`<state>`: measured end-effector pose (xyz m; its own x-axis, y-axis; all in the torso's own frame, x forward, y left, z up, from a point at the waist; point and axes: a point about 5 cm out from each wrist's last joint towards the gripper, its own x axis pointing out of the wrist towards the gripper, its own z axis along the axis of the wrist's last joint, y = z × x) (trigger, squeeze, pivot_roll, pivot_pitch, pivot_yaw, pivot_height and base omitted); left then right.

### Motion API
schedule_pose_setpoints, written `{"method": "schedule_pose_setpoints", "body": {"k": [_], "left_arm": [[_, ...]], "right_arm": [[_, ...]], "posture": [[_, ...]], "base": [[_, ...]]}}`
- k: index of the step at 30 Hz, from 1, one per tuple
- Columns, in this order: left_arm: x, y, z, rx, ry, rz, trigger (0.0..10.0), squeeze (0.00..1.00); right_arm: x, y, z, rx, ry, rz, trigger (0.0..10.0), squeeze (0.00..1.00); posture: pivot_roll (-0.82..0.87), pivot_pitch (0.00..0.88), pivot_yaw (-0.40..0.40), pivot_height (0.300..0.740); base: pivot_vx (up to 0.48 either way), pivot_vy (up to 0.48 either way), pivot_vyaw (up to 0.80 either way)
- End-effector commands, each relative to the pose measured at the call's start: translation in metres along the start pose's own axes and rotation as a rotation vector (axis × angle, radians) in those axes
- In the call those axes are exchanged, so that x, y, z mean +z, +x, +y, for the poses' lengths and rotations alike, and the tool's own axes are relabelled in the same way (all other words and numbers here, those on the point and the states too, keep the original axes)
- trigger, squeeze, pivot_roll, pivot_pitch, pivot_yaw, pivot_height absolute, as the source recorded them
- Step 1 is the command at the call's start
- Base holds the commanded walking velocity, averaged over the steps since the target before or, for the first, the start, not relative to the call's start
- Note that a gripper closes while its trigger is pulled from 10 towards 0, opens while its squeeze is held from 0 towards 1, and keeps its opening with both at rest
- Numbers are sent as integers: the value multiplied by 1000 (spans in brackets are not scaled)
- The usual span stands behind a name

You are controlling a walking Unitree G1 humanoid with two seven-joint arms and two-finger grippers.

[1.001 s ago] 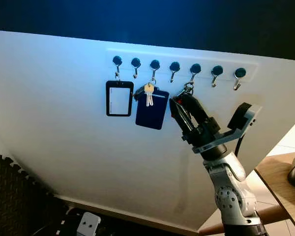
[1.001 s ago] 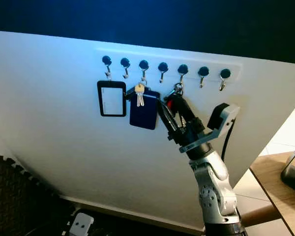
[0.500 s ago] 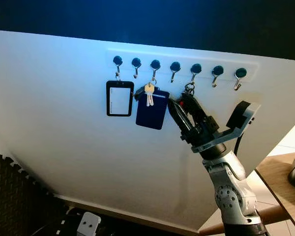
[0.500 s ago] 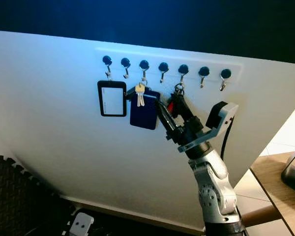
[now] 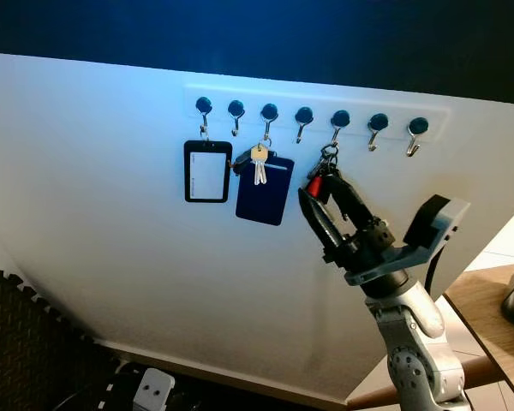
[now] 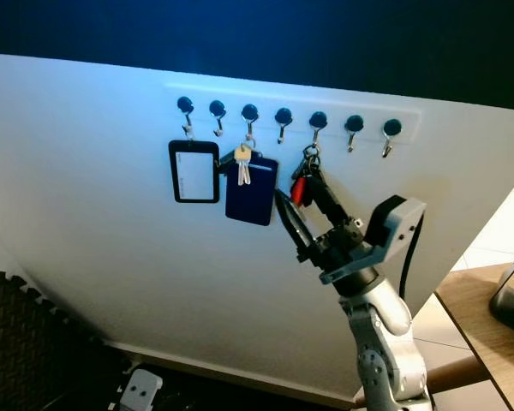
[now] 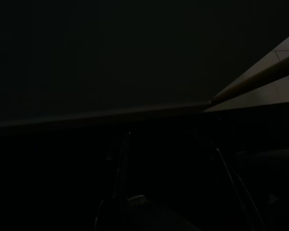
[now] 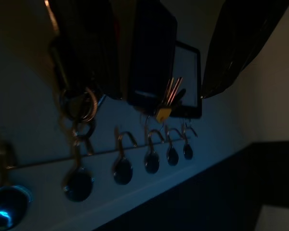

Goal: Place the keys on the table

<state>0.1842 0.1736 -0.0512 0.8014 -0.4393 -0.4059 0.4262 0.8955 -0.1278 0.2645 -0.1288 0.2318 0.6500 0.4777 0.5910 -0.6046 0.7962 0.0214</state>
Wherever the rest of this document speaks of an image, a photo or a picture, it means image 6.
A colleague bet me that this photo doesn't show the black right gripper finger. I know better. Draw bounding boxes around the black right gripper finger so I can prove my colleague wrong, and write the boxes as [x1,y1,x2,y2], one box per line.
[274,188,320,263]
[306,169,361,234]

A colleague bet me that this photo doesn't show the key bunch red black fobs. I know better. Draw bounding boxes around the key bunch red black fobs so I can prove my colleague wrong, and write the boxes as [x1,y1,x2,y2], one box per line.
[291,144,322,208]

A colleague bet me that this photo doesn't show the gold and silver keys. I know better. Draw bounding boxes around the gold and silver keys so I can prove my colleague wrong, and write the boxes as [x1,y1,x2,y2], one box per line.
[234,144,253,187]

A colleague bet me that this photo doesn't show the dark blue card holder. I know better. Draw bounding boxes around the dark blue card holder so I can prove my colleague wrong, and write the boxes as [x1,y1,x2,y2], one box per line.
[220,152,279,227]

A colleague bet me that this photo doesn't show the black round metal hook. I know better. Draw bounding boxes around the black round metal hook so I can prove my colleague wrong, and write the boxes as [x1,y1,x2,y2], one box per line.
[176,97,195,140]
[241,104,260,146]
[344,116,364,153]
[274,108,293,145]
[381,119,402,159]
[208,100,227,138]
[308,111,328,148]

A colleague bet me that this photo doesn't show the black badge holder white card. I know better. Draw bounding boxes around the black badge holder white card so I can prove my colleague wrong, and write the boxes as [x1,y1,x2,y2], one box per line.
[168,140,221,205]

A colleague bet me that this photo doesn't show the wooden table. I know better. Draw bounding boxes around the wooden table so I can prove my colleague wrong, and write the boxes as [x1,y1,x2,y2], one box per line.
[435,261,514,411]

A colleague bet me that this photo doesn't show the wooden table leg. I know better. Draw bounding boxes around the wooden table leg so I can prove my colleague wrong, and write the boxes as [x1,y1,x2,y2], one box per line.
[356,354,489,410]

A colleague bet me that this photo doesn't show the round silver black device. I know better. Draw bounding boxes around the round silver black device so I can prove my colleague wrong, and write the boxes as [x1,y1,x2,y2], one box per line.
[490,247,514,339]

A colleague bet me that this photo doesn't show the white hook board panel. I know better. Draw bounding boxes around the white hook board panel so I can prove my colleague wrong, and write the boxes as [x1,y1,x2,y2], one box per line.
[0,53,514,408]

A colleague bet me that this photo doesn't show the dark foam puzzle mat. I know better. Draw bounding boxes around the dark foam puzzle mat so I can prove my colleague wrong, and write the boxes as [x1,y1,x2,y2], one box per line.
[0,272,129,411]

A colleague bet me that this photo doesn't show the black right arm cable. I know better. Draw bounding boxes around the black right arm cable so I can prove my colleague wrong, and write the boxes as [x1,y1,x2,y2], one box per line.
[398,214,427,301]

